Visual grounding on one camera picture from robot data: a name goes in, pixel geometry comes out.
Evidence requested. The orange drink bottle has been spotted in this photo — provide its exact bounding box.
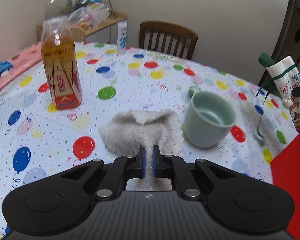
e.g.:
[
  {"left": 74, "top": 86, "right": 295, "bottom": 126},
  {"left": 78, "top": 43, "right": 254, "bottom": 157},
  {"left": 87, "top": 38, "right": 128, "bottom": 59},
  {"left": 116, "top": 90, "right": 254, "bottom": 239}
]
[{"left": 41, "top": 16, "right": 82, "bottom": 110}]

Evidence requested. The red white cardboard box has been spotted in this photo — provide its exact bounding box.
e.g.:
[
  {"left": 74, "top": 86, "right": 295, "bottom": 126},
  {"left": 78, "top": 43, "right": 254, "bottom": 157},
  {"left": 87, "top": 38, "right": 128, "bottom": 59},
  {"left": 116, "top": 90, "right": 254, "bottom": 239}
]
[{"left": 270, "top": 133, "right": 300, "bottom": 239}]

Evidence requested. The blue crumpled item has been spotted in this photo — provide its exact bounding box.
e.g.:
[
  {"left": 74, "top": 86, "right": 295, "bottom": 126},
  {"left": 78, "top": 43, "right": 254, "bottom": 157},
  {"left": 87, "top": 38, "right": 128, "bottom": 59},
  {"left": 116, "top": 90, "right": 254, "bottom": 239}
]
[{"left": 0, "top": 61, "right": 13, "bottom": 75}]

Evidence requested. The pale green ceramic mug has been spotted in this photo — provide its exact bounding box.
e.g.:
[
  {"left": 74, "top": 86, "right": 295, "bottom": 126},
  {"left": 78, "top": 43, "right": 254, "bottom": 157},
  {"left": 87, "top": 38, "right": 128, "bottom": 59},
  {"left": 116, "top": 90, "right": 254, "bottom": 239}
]
[{"left": 184, "top": 86, "right": 237, "bottom": 148}]

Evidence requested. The white wooden side cabinet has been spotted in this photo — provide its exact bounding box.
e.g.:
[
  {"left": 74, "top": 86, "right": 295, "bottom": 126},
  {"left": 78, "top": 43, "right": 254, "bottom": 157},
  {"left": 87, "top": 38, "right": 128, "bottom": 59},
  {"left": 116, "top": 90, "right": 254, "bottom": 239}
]
[{"left": 37, "top": 12, "right": 128, "bottom": 45}]

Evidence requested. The white blue tube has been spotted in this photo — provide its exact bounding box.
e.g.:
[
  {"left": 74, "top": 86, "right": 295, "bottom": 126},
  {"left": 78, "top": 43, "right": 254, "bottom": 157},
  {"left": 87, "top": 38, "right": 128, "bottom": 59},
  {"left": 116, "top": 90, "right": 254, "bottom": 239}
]
[{"left": 117, "top": 20, "right": 128, "bottom": 54}]

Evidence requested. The white fluffy cloth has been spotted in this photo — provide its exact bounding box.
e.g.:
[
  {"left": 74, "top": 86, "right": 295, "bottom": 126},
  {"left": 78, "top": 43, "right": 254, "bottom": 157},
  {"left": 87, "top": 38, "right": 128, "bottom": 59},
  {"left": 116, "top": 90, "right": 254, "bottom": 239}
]
[{"left": 99, "top": 109, "right": 184, "bottom": 191}]

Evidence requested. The brown wooden chair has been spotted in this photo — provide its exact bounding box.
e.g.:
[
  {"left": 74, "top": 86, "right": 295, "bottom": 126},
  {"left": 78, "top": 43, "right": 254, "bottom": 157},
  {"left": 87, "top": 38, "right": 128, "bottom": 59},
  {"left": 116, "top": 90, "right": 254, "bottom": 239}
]
[{"left": 139, "top": 21, "right": 198, "bottom": 60}]

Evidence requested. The balloon pattern tablecloth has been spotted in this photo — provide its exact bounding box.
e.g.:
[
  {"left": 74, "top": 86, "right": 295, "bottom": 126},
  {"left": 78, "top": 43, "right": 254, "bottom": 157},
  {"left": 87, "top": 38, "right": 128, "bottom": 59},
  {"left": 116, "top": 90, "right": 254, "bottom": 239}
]
[{"left": 0, "top": 43, "right": 297, "bottom": 239}]

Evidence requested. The clear plastic bag of items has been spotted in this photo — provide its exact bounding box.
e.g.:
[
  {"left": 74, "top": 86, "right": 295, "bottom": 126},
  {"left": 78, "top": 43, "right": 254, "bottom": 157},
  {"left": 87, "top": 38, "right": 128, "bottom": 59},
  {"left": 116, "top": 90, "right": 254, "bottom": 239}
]
[{"left": 67, "top": 3, "right": 109, "bottom": 30}]

